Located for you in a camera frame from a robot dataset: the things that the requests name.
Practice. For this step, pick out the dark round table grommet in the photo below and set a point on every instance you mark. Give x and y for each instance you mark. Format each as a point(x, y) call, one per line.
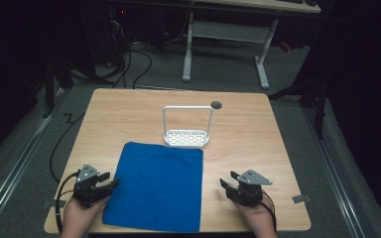
point(216, 105)

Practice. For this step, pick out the blue towel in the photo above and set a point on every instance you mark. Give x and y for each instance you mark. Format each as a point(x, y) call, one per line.
point(157, 186)

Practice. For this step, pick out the white towel rack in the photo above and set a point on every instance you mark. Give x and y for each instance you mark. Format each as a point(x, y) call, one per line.
point(187, 129)

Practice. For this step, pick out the black metal stand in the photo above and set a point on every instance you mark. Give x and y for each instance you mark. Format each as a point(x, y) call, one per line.
point(51, 86)
point(317, 99)

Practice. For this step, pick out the grey tape strip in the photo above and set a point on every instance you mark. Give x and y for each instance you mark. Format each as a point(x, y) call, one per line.
point(301, 198)
point(54, 203)

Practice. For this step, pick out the white-legged desk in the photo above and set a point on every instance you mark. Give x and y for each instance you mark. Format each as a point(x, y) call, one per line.
point(228, 33)

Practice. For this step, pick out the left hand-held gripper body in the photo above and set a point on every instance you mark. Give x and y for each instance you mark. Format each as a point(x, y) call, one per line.
point(86, 185)

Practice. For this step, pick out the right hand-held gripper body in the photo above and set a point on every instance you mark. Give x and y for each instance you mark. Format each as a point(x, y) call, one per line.
point(249, 190)

